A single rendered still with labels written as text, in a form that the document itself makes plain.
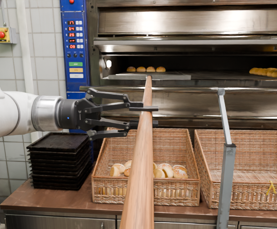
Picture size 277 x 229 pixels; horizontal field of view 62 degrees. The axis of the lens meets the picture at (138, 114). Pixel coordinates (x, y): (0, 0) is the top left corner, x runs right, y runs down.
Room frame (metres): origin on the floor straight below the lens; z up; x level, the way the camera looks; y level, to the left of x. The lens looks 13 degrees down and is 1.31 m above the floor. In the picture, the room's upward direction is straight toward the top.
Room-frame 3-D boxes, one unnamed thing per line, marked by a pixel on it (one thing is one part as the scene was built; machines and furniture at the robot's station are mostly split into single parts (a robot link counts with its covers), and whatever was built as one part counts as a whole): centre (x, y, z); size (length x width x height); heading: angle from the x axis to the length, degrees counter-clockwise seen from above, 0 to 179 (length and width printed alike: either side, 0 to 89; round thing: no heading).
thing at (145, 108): (0.55, -0.01, 1.19); 0.07 x 0.03 x 0.01; 86
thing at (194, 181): (1.29, -0.05, 0.72); 0.56 x 0.49 x 0.28; 87
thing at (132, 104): (0.55, 0.01, 1.21); 0.05 x 0.01 x 0.03; 86
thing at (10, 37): (1.58, 0.86, 1.46); 0.10 x 0.07 x 0.10; 86
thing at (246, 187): (1.25, -0.64, 0.72); 0.56 x 0.49 x 0.28; 87
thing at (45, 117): (0.57, 0.22, 1.18); 0.09 x 0.06 x 0.09; 176
